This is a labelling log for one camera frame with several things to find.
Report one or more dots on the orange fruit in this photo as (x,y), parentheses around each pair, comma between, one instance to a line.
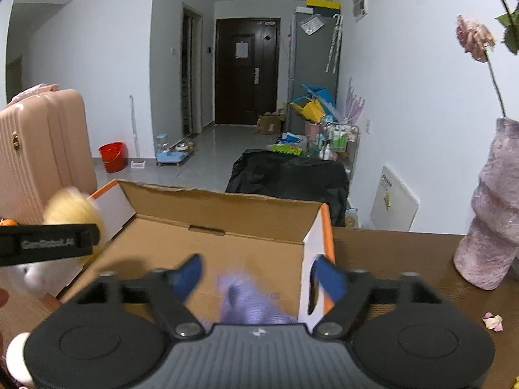
(8,223)

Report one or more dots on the yellow bag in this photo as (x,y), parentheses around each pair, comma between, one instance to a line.
(309,110)

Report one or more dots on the person's left hand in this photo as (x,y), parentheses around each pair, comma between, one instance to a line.
(3,298)

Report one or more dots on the white paper notice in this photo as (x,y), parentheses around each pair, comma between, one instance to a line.
(241,50)

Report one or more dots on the pink bin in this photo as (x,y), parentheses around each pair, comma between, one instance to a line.
(312,133)

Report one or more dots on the pink ribbed suitcase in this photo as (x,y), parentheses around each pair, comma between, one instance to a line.
(38,150)

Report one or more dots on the green packet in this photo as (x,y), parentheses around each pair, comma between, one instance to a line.
(288,148)

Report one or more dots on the white flat board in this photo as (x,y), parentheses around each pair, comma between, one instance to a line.
(395,200)

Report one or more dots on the purple knit cloth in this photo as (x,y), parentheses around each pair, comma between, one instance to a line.
(247,304)

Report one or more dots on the yellow flat box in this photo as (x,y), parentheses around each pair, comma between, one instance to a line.
(323,3)

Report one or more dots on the orange printed cardboard box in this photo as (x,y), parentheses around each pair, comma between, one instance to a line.
(227,251)

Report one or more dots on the clear plastic bag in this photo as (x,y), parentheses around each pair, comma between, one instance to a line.
(312,24)

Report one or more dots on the black fabric bag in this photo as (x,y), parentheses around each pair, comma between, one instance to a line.
(288,178)

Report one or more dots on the fallen pink petal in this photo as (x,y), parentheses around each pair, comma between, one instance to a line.
(493,321)

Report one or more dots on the blue pet water feeder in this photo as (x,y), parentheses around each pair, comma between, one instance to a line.
(172,152)

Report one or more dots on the yellow white plush toy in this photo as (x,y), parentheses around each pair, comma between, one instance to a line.
(69,210)

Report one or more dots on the white mop stick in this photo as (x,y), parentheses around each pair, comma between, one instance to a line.
(134,129)

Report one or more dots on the dark wooden door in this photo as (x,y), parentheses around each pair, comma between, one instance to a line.
(247,85)

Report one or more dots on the brown cardboard box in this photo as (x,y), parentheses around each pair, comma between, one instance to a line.
(271,123)

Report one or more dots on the purple wall decoration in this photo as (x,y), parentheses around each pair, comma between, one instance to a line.
(354,103)

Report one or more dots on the white folded umbrella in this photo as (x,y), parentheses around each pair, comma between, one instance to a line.
(334,44)

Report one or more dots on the blue folded item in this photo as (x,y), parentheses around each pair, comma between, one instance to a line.
(320,93)

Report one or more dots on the purple textured vase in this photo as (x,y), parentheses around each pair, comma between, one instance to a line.
(490,210)

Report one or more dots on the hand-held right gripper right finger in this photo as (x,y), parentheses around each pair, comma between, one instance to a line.
(329,279)

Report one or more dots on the grey refrigerator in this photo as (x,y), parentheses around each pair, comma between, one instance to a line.
(312,65)

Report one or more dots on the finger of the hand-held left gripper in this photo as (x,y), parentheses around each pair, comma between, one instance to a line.
(48,229)

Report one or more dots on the red bucket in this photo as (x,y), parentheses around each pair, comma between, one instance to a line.
(111,157)

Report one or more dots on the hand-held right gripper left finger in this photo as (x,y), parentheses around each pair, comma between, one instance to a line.
(187,277)

